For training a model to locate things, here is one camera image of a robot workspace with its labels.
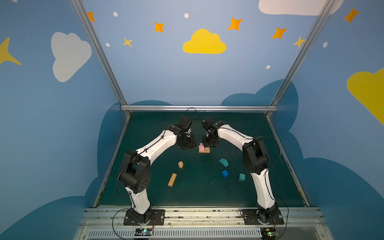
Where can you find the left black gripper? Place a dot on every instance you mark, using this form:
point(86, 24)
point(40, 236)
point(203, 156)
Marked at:
point(186, 141)

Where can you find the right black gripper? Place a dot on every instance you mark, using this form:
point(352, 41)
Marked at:
point(210, 141)

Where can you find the pink wood block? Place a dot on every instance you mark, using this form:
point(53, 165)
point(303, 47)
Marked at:
point(201, 148)

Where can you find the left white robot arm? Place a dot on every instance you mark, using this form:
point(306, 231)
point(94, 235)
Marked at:
point(135, 173)

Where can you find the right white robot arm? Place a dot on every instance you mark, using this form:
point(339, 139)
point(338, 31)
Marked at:
point(255, 161)

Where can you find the teal house-shaped block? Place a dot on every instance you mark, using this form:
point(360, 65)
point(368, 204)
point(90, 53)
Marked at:
point(224, 162)

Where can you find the blue cube block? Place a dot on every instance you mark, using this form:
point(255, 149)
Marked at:
point(225, 173)

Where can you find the long natural wood block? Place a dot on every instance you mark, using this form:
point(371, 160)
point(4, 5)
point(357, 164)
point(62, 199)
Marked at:
point(172, 180)

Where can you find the small teal block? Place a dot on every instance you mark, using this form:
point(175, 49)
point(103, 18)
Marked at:
point(242, 177)

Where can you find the small wood cylinder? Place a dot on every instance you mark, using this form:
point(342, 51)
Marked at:
point(180, 164)

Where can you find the left controller board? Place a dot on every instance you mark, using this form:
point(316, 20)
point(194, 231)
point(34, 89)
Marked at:
point(144, 232)

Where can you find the controller board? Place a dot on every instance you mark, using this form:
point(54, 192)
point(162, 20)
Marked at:
point(144, 232)
point(268, 234)

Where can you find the right controller board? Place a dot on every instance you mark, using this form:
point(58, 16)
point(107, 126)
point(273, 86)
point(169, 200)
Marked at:
point(268, 234)

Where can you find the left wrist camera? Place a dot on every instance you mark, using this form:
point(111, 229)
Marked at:
point(183, 123)

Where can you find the back aluminium frame rail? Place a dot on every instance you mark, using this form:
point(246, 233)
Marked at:
point(158, 108)

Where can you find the left aluminium frame post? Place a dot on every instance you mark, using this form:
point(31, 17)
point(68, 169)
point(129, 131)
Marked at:
point(88, 26)

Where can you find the aluminium frame post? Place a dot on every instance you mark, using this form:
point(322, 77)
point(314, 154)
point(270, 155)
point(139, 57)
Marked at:
point(304, 50)
point(88, 26)

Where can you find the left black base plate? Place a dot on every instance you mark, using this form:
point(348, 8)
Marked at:
point(150, 217)

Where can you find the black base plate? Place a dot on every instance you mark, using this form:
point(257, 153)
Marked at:
point(250, 216)
point(150, 217)

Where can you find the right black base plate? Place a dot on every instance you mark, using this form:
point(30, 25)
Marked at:
point(250, 216)

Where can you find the front aluminium rail bed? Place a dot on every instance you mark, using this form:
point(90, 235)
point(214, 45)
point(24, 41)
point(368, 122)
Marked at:
point(203, 223)

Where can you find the right aluminium frame post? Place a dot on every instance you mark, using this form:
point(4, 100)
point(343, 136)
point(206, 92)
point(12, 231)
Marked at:
point(304, 50)

